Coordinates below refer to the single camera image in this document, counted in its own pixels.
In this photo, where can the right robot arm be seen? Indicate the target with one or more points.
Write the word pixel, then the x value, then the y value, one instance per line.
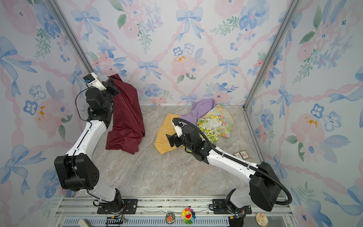
pixel 264 189

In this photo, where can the pastel floral cloth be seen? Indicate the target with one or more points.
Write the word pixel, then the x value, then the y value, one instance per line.
pixel 226 119

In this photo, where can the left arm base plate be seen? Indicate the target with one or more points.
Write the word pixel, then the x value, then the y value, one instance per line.
pixel 125 206

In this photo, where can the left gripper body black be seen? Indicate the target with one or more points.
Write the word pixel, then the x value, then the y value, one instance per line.
pixel 108 97

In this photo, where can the aluminium rail frame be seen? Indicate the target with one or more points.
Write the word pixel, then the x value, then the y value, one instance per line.
pixel 151 212

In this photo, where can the yellow cloth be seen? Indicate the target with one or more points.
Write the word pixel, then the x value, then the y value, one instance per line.
pixel 162 144

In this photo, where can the small card on table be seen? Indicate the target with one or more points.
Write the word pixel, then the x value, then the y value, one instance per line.
pixel 242 155

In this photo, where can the round beige disc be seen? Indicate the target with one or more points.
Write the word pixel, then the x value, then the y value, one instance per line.
pixel 261 219

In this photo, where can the rainbow sunflower toy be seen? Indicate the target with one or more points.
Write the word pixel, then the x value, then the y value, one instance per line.
pixel 188 216

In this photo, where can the maroon shirt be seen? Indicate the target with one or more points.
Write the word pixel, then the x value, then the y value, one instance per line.
pixel 128 127

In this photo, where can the left corner aluminium post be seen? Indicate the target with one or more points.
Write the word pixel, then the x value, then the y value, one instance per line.
pixel 56 26

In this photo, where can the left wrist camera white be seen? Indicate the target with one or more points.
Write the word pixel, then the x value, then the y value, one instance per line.
pixel 93 81

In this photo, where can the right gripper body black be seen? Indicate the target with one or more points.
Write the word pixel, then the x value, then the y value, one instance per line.
pixel 190 148

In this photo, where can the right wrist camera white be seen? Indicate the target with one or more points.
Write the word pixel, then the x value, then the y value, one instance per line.
pixel 178 126

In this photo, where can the orange oval badge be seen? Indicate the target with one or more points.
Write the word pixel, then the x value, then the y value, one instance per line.
pixel 170 218

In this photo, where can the right corner aluminium post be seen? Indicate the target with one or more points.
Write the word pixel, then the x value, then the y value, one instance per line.
pixel 290 13

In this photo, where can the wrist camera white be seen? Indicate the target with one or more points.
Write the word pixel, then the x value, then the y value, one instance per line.
pixel 93 81
pixel 178 126

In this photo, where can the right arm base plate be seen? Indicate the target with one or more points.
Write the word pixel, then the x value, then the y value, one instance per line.
pixel 220 206

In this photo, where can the white object front edge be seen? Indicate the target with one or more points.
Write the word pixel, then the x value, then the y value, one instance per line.
pixel 84 223

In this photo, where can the lemon print cloth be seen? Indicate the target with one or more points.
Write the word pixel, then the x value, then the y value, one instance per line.
pixel 210 127

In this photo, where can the corner aluminium post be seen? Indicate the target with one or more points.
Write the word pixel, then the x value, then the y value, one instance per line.
pixel 56 26
pixel 290 13

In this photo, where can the purple cloth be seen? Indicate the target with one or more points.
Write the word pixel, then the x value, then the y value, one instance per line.
pixel 199 109

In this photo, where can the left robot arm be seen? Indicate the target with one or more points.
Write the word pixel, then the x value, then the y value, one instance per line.
pixel 76 170

